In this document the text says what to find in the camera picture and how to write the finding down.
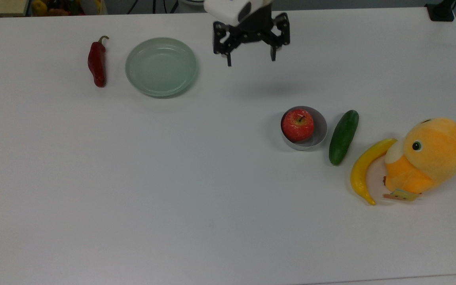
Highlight grey round bowl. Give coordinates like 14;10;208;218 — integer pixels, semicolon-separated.
280;106;328;151

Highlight yellow banana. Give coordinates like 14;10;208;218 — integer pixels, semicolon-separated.
350;138;398;206

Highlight black floor cables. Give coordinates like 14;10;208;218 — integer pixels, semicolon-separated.
127;0;181;14

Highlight black table clamp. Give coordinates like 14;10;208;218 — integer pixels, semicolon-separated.
425;0;456;22

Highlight red apple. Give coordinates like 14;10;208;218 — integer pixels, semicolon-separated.
281;109;315;143

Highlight green cucumber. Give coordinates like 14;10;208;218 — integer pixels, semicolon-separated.
329;110;359;166

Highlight box of toy fruit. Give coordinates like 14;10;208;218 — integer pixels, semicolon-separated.
30;0;108;16

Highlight orange plush toy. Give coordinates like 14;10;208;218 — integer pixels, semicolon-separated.
382;117;456;201

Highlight red chili pepper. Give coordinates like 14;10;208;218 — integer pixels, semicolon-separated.
87;36;110;88

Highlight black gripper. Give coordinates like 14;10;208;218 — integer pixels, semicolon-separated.
213;3;291;67

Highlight pale green plate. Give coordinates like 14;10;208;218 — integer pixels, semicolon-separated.
125;37;198;98

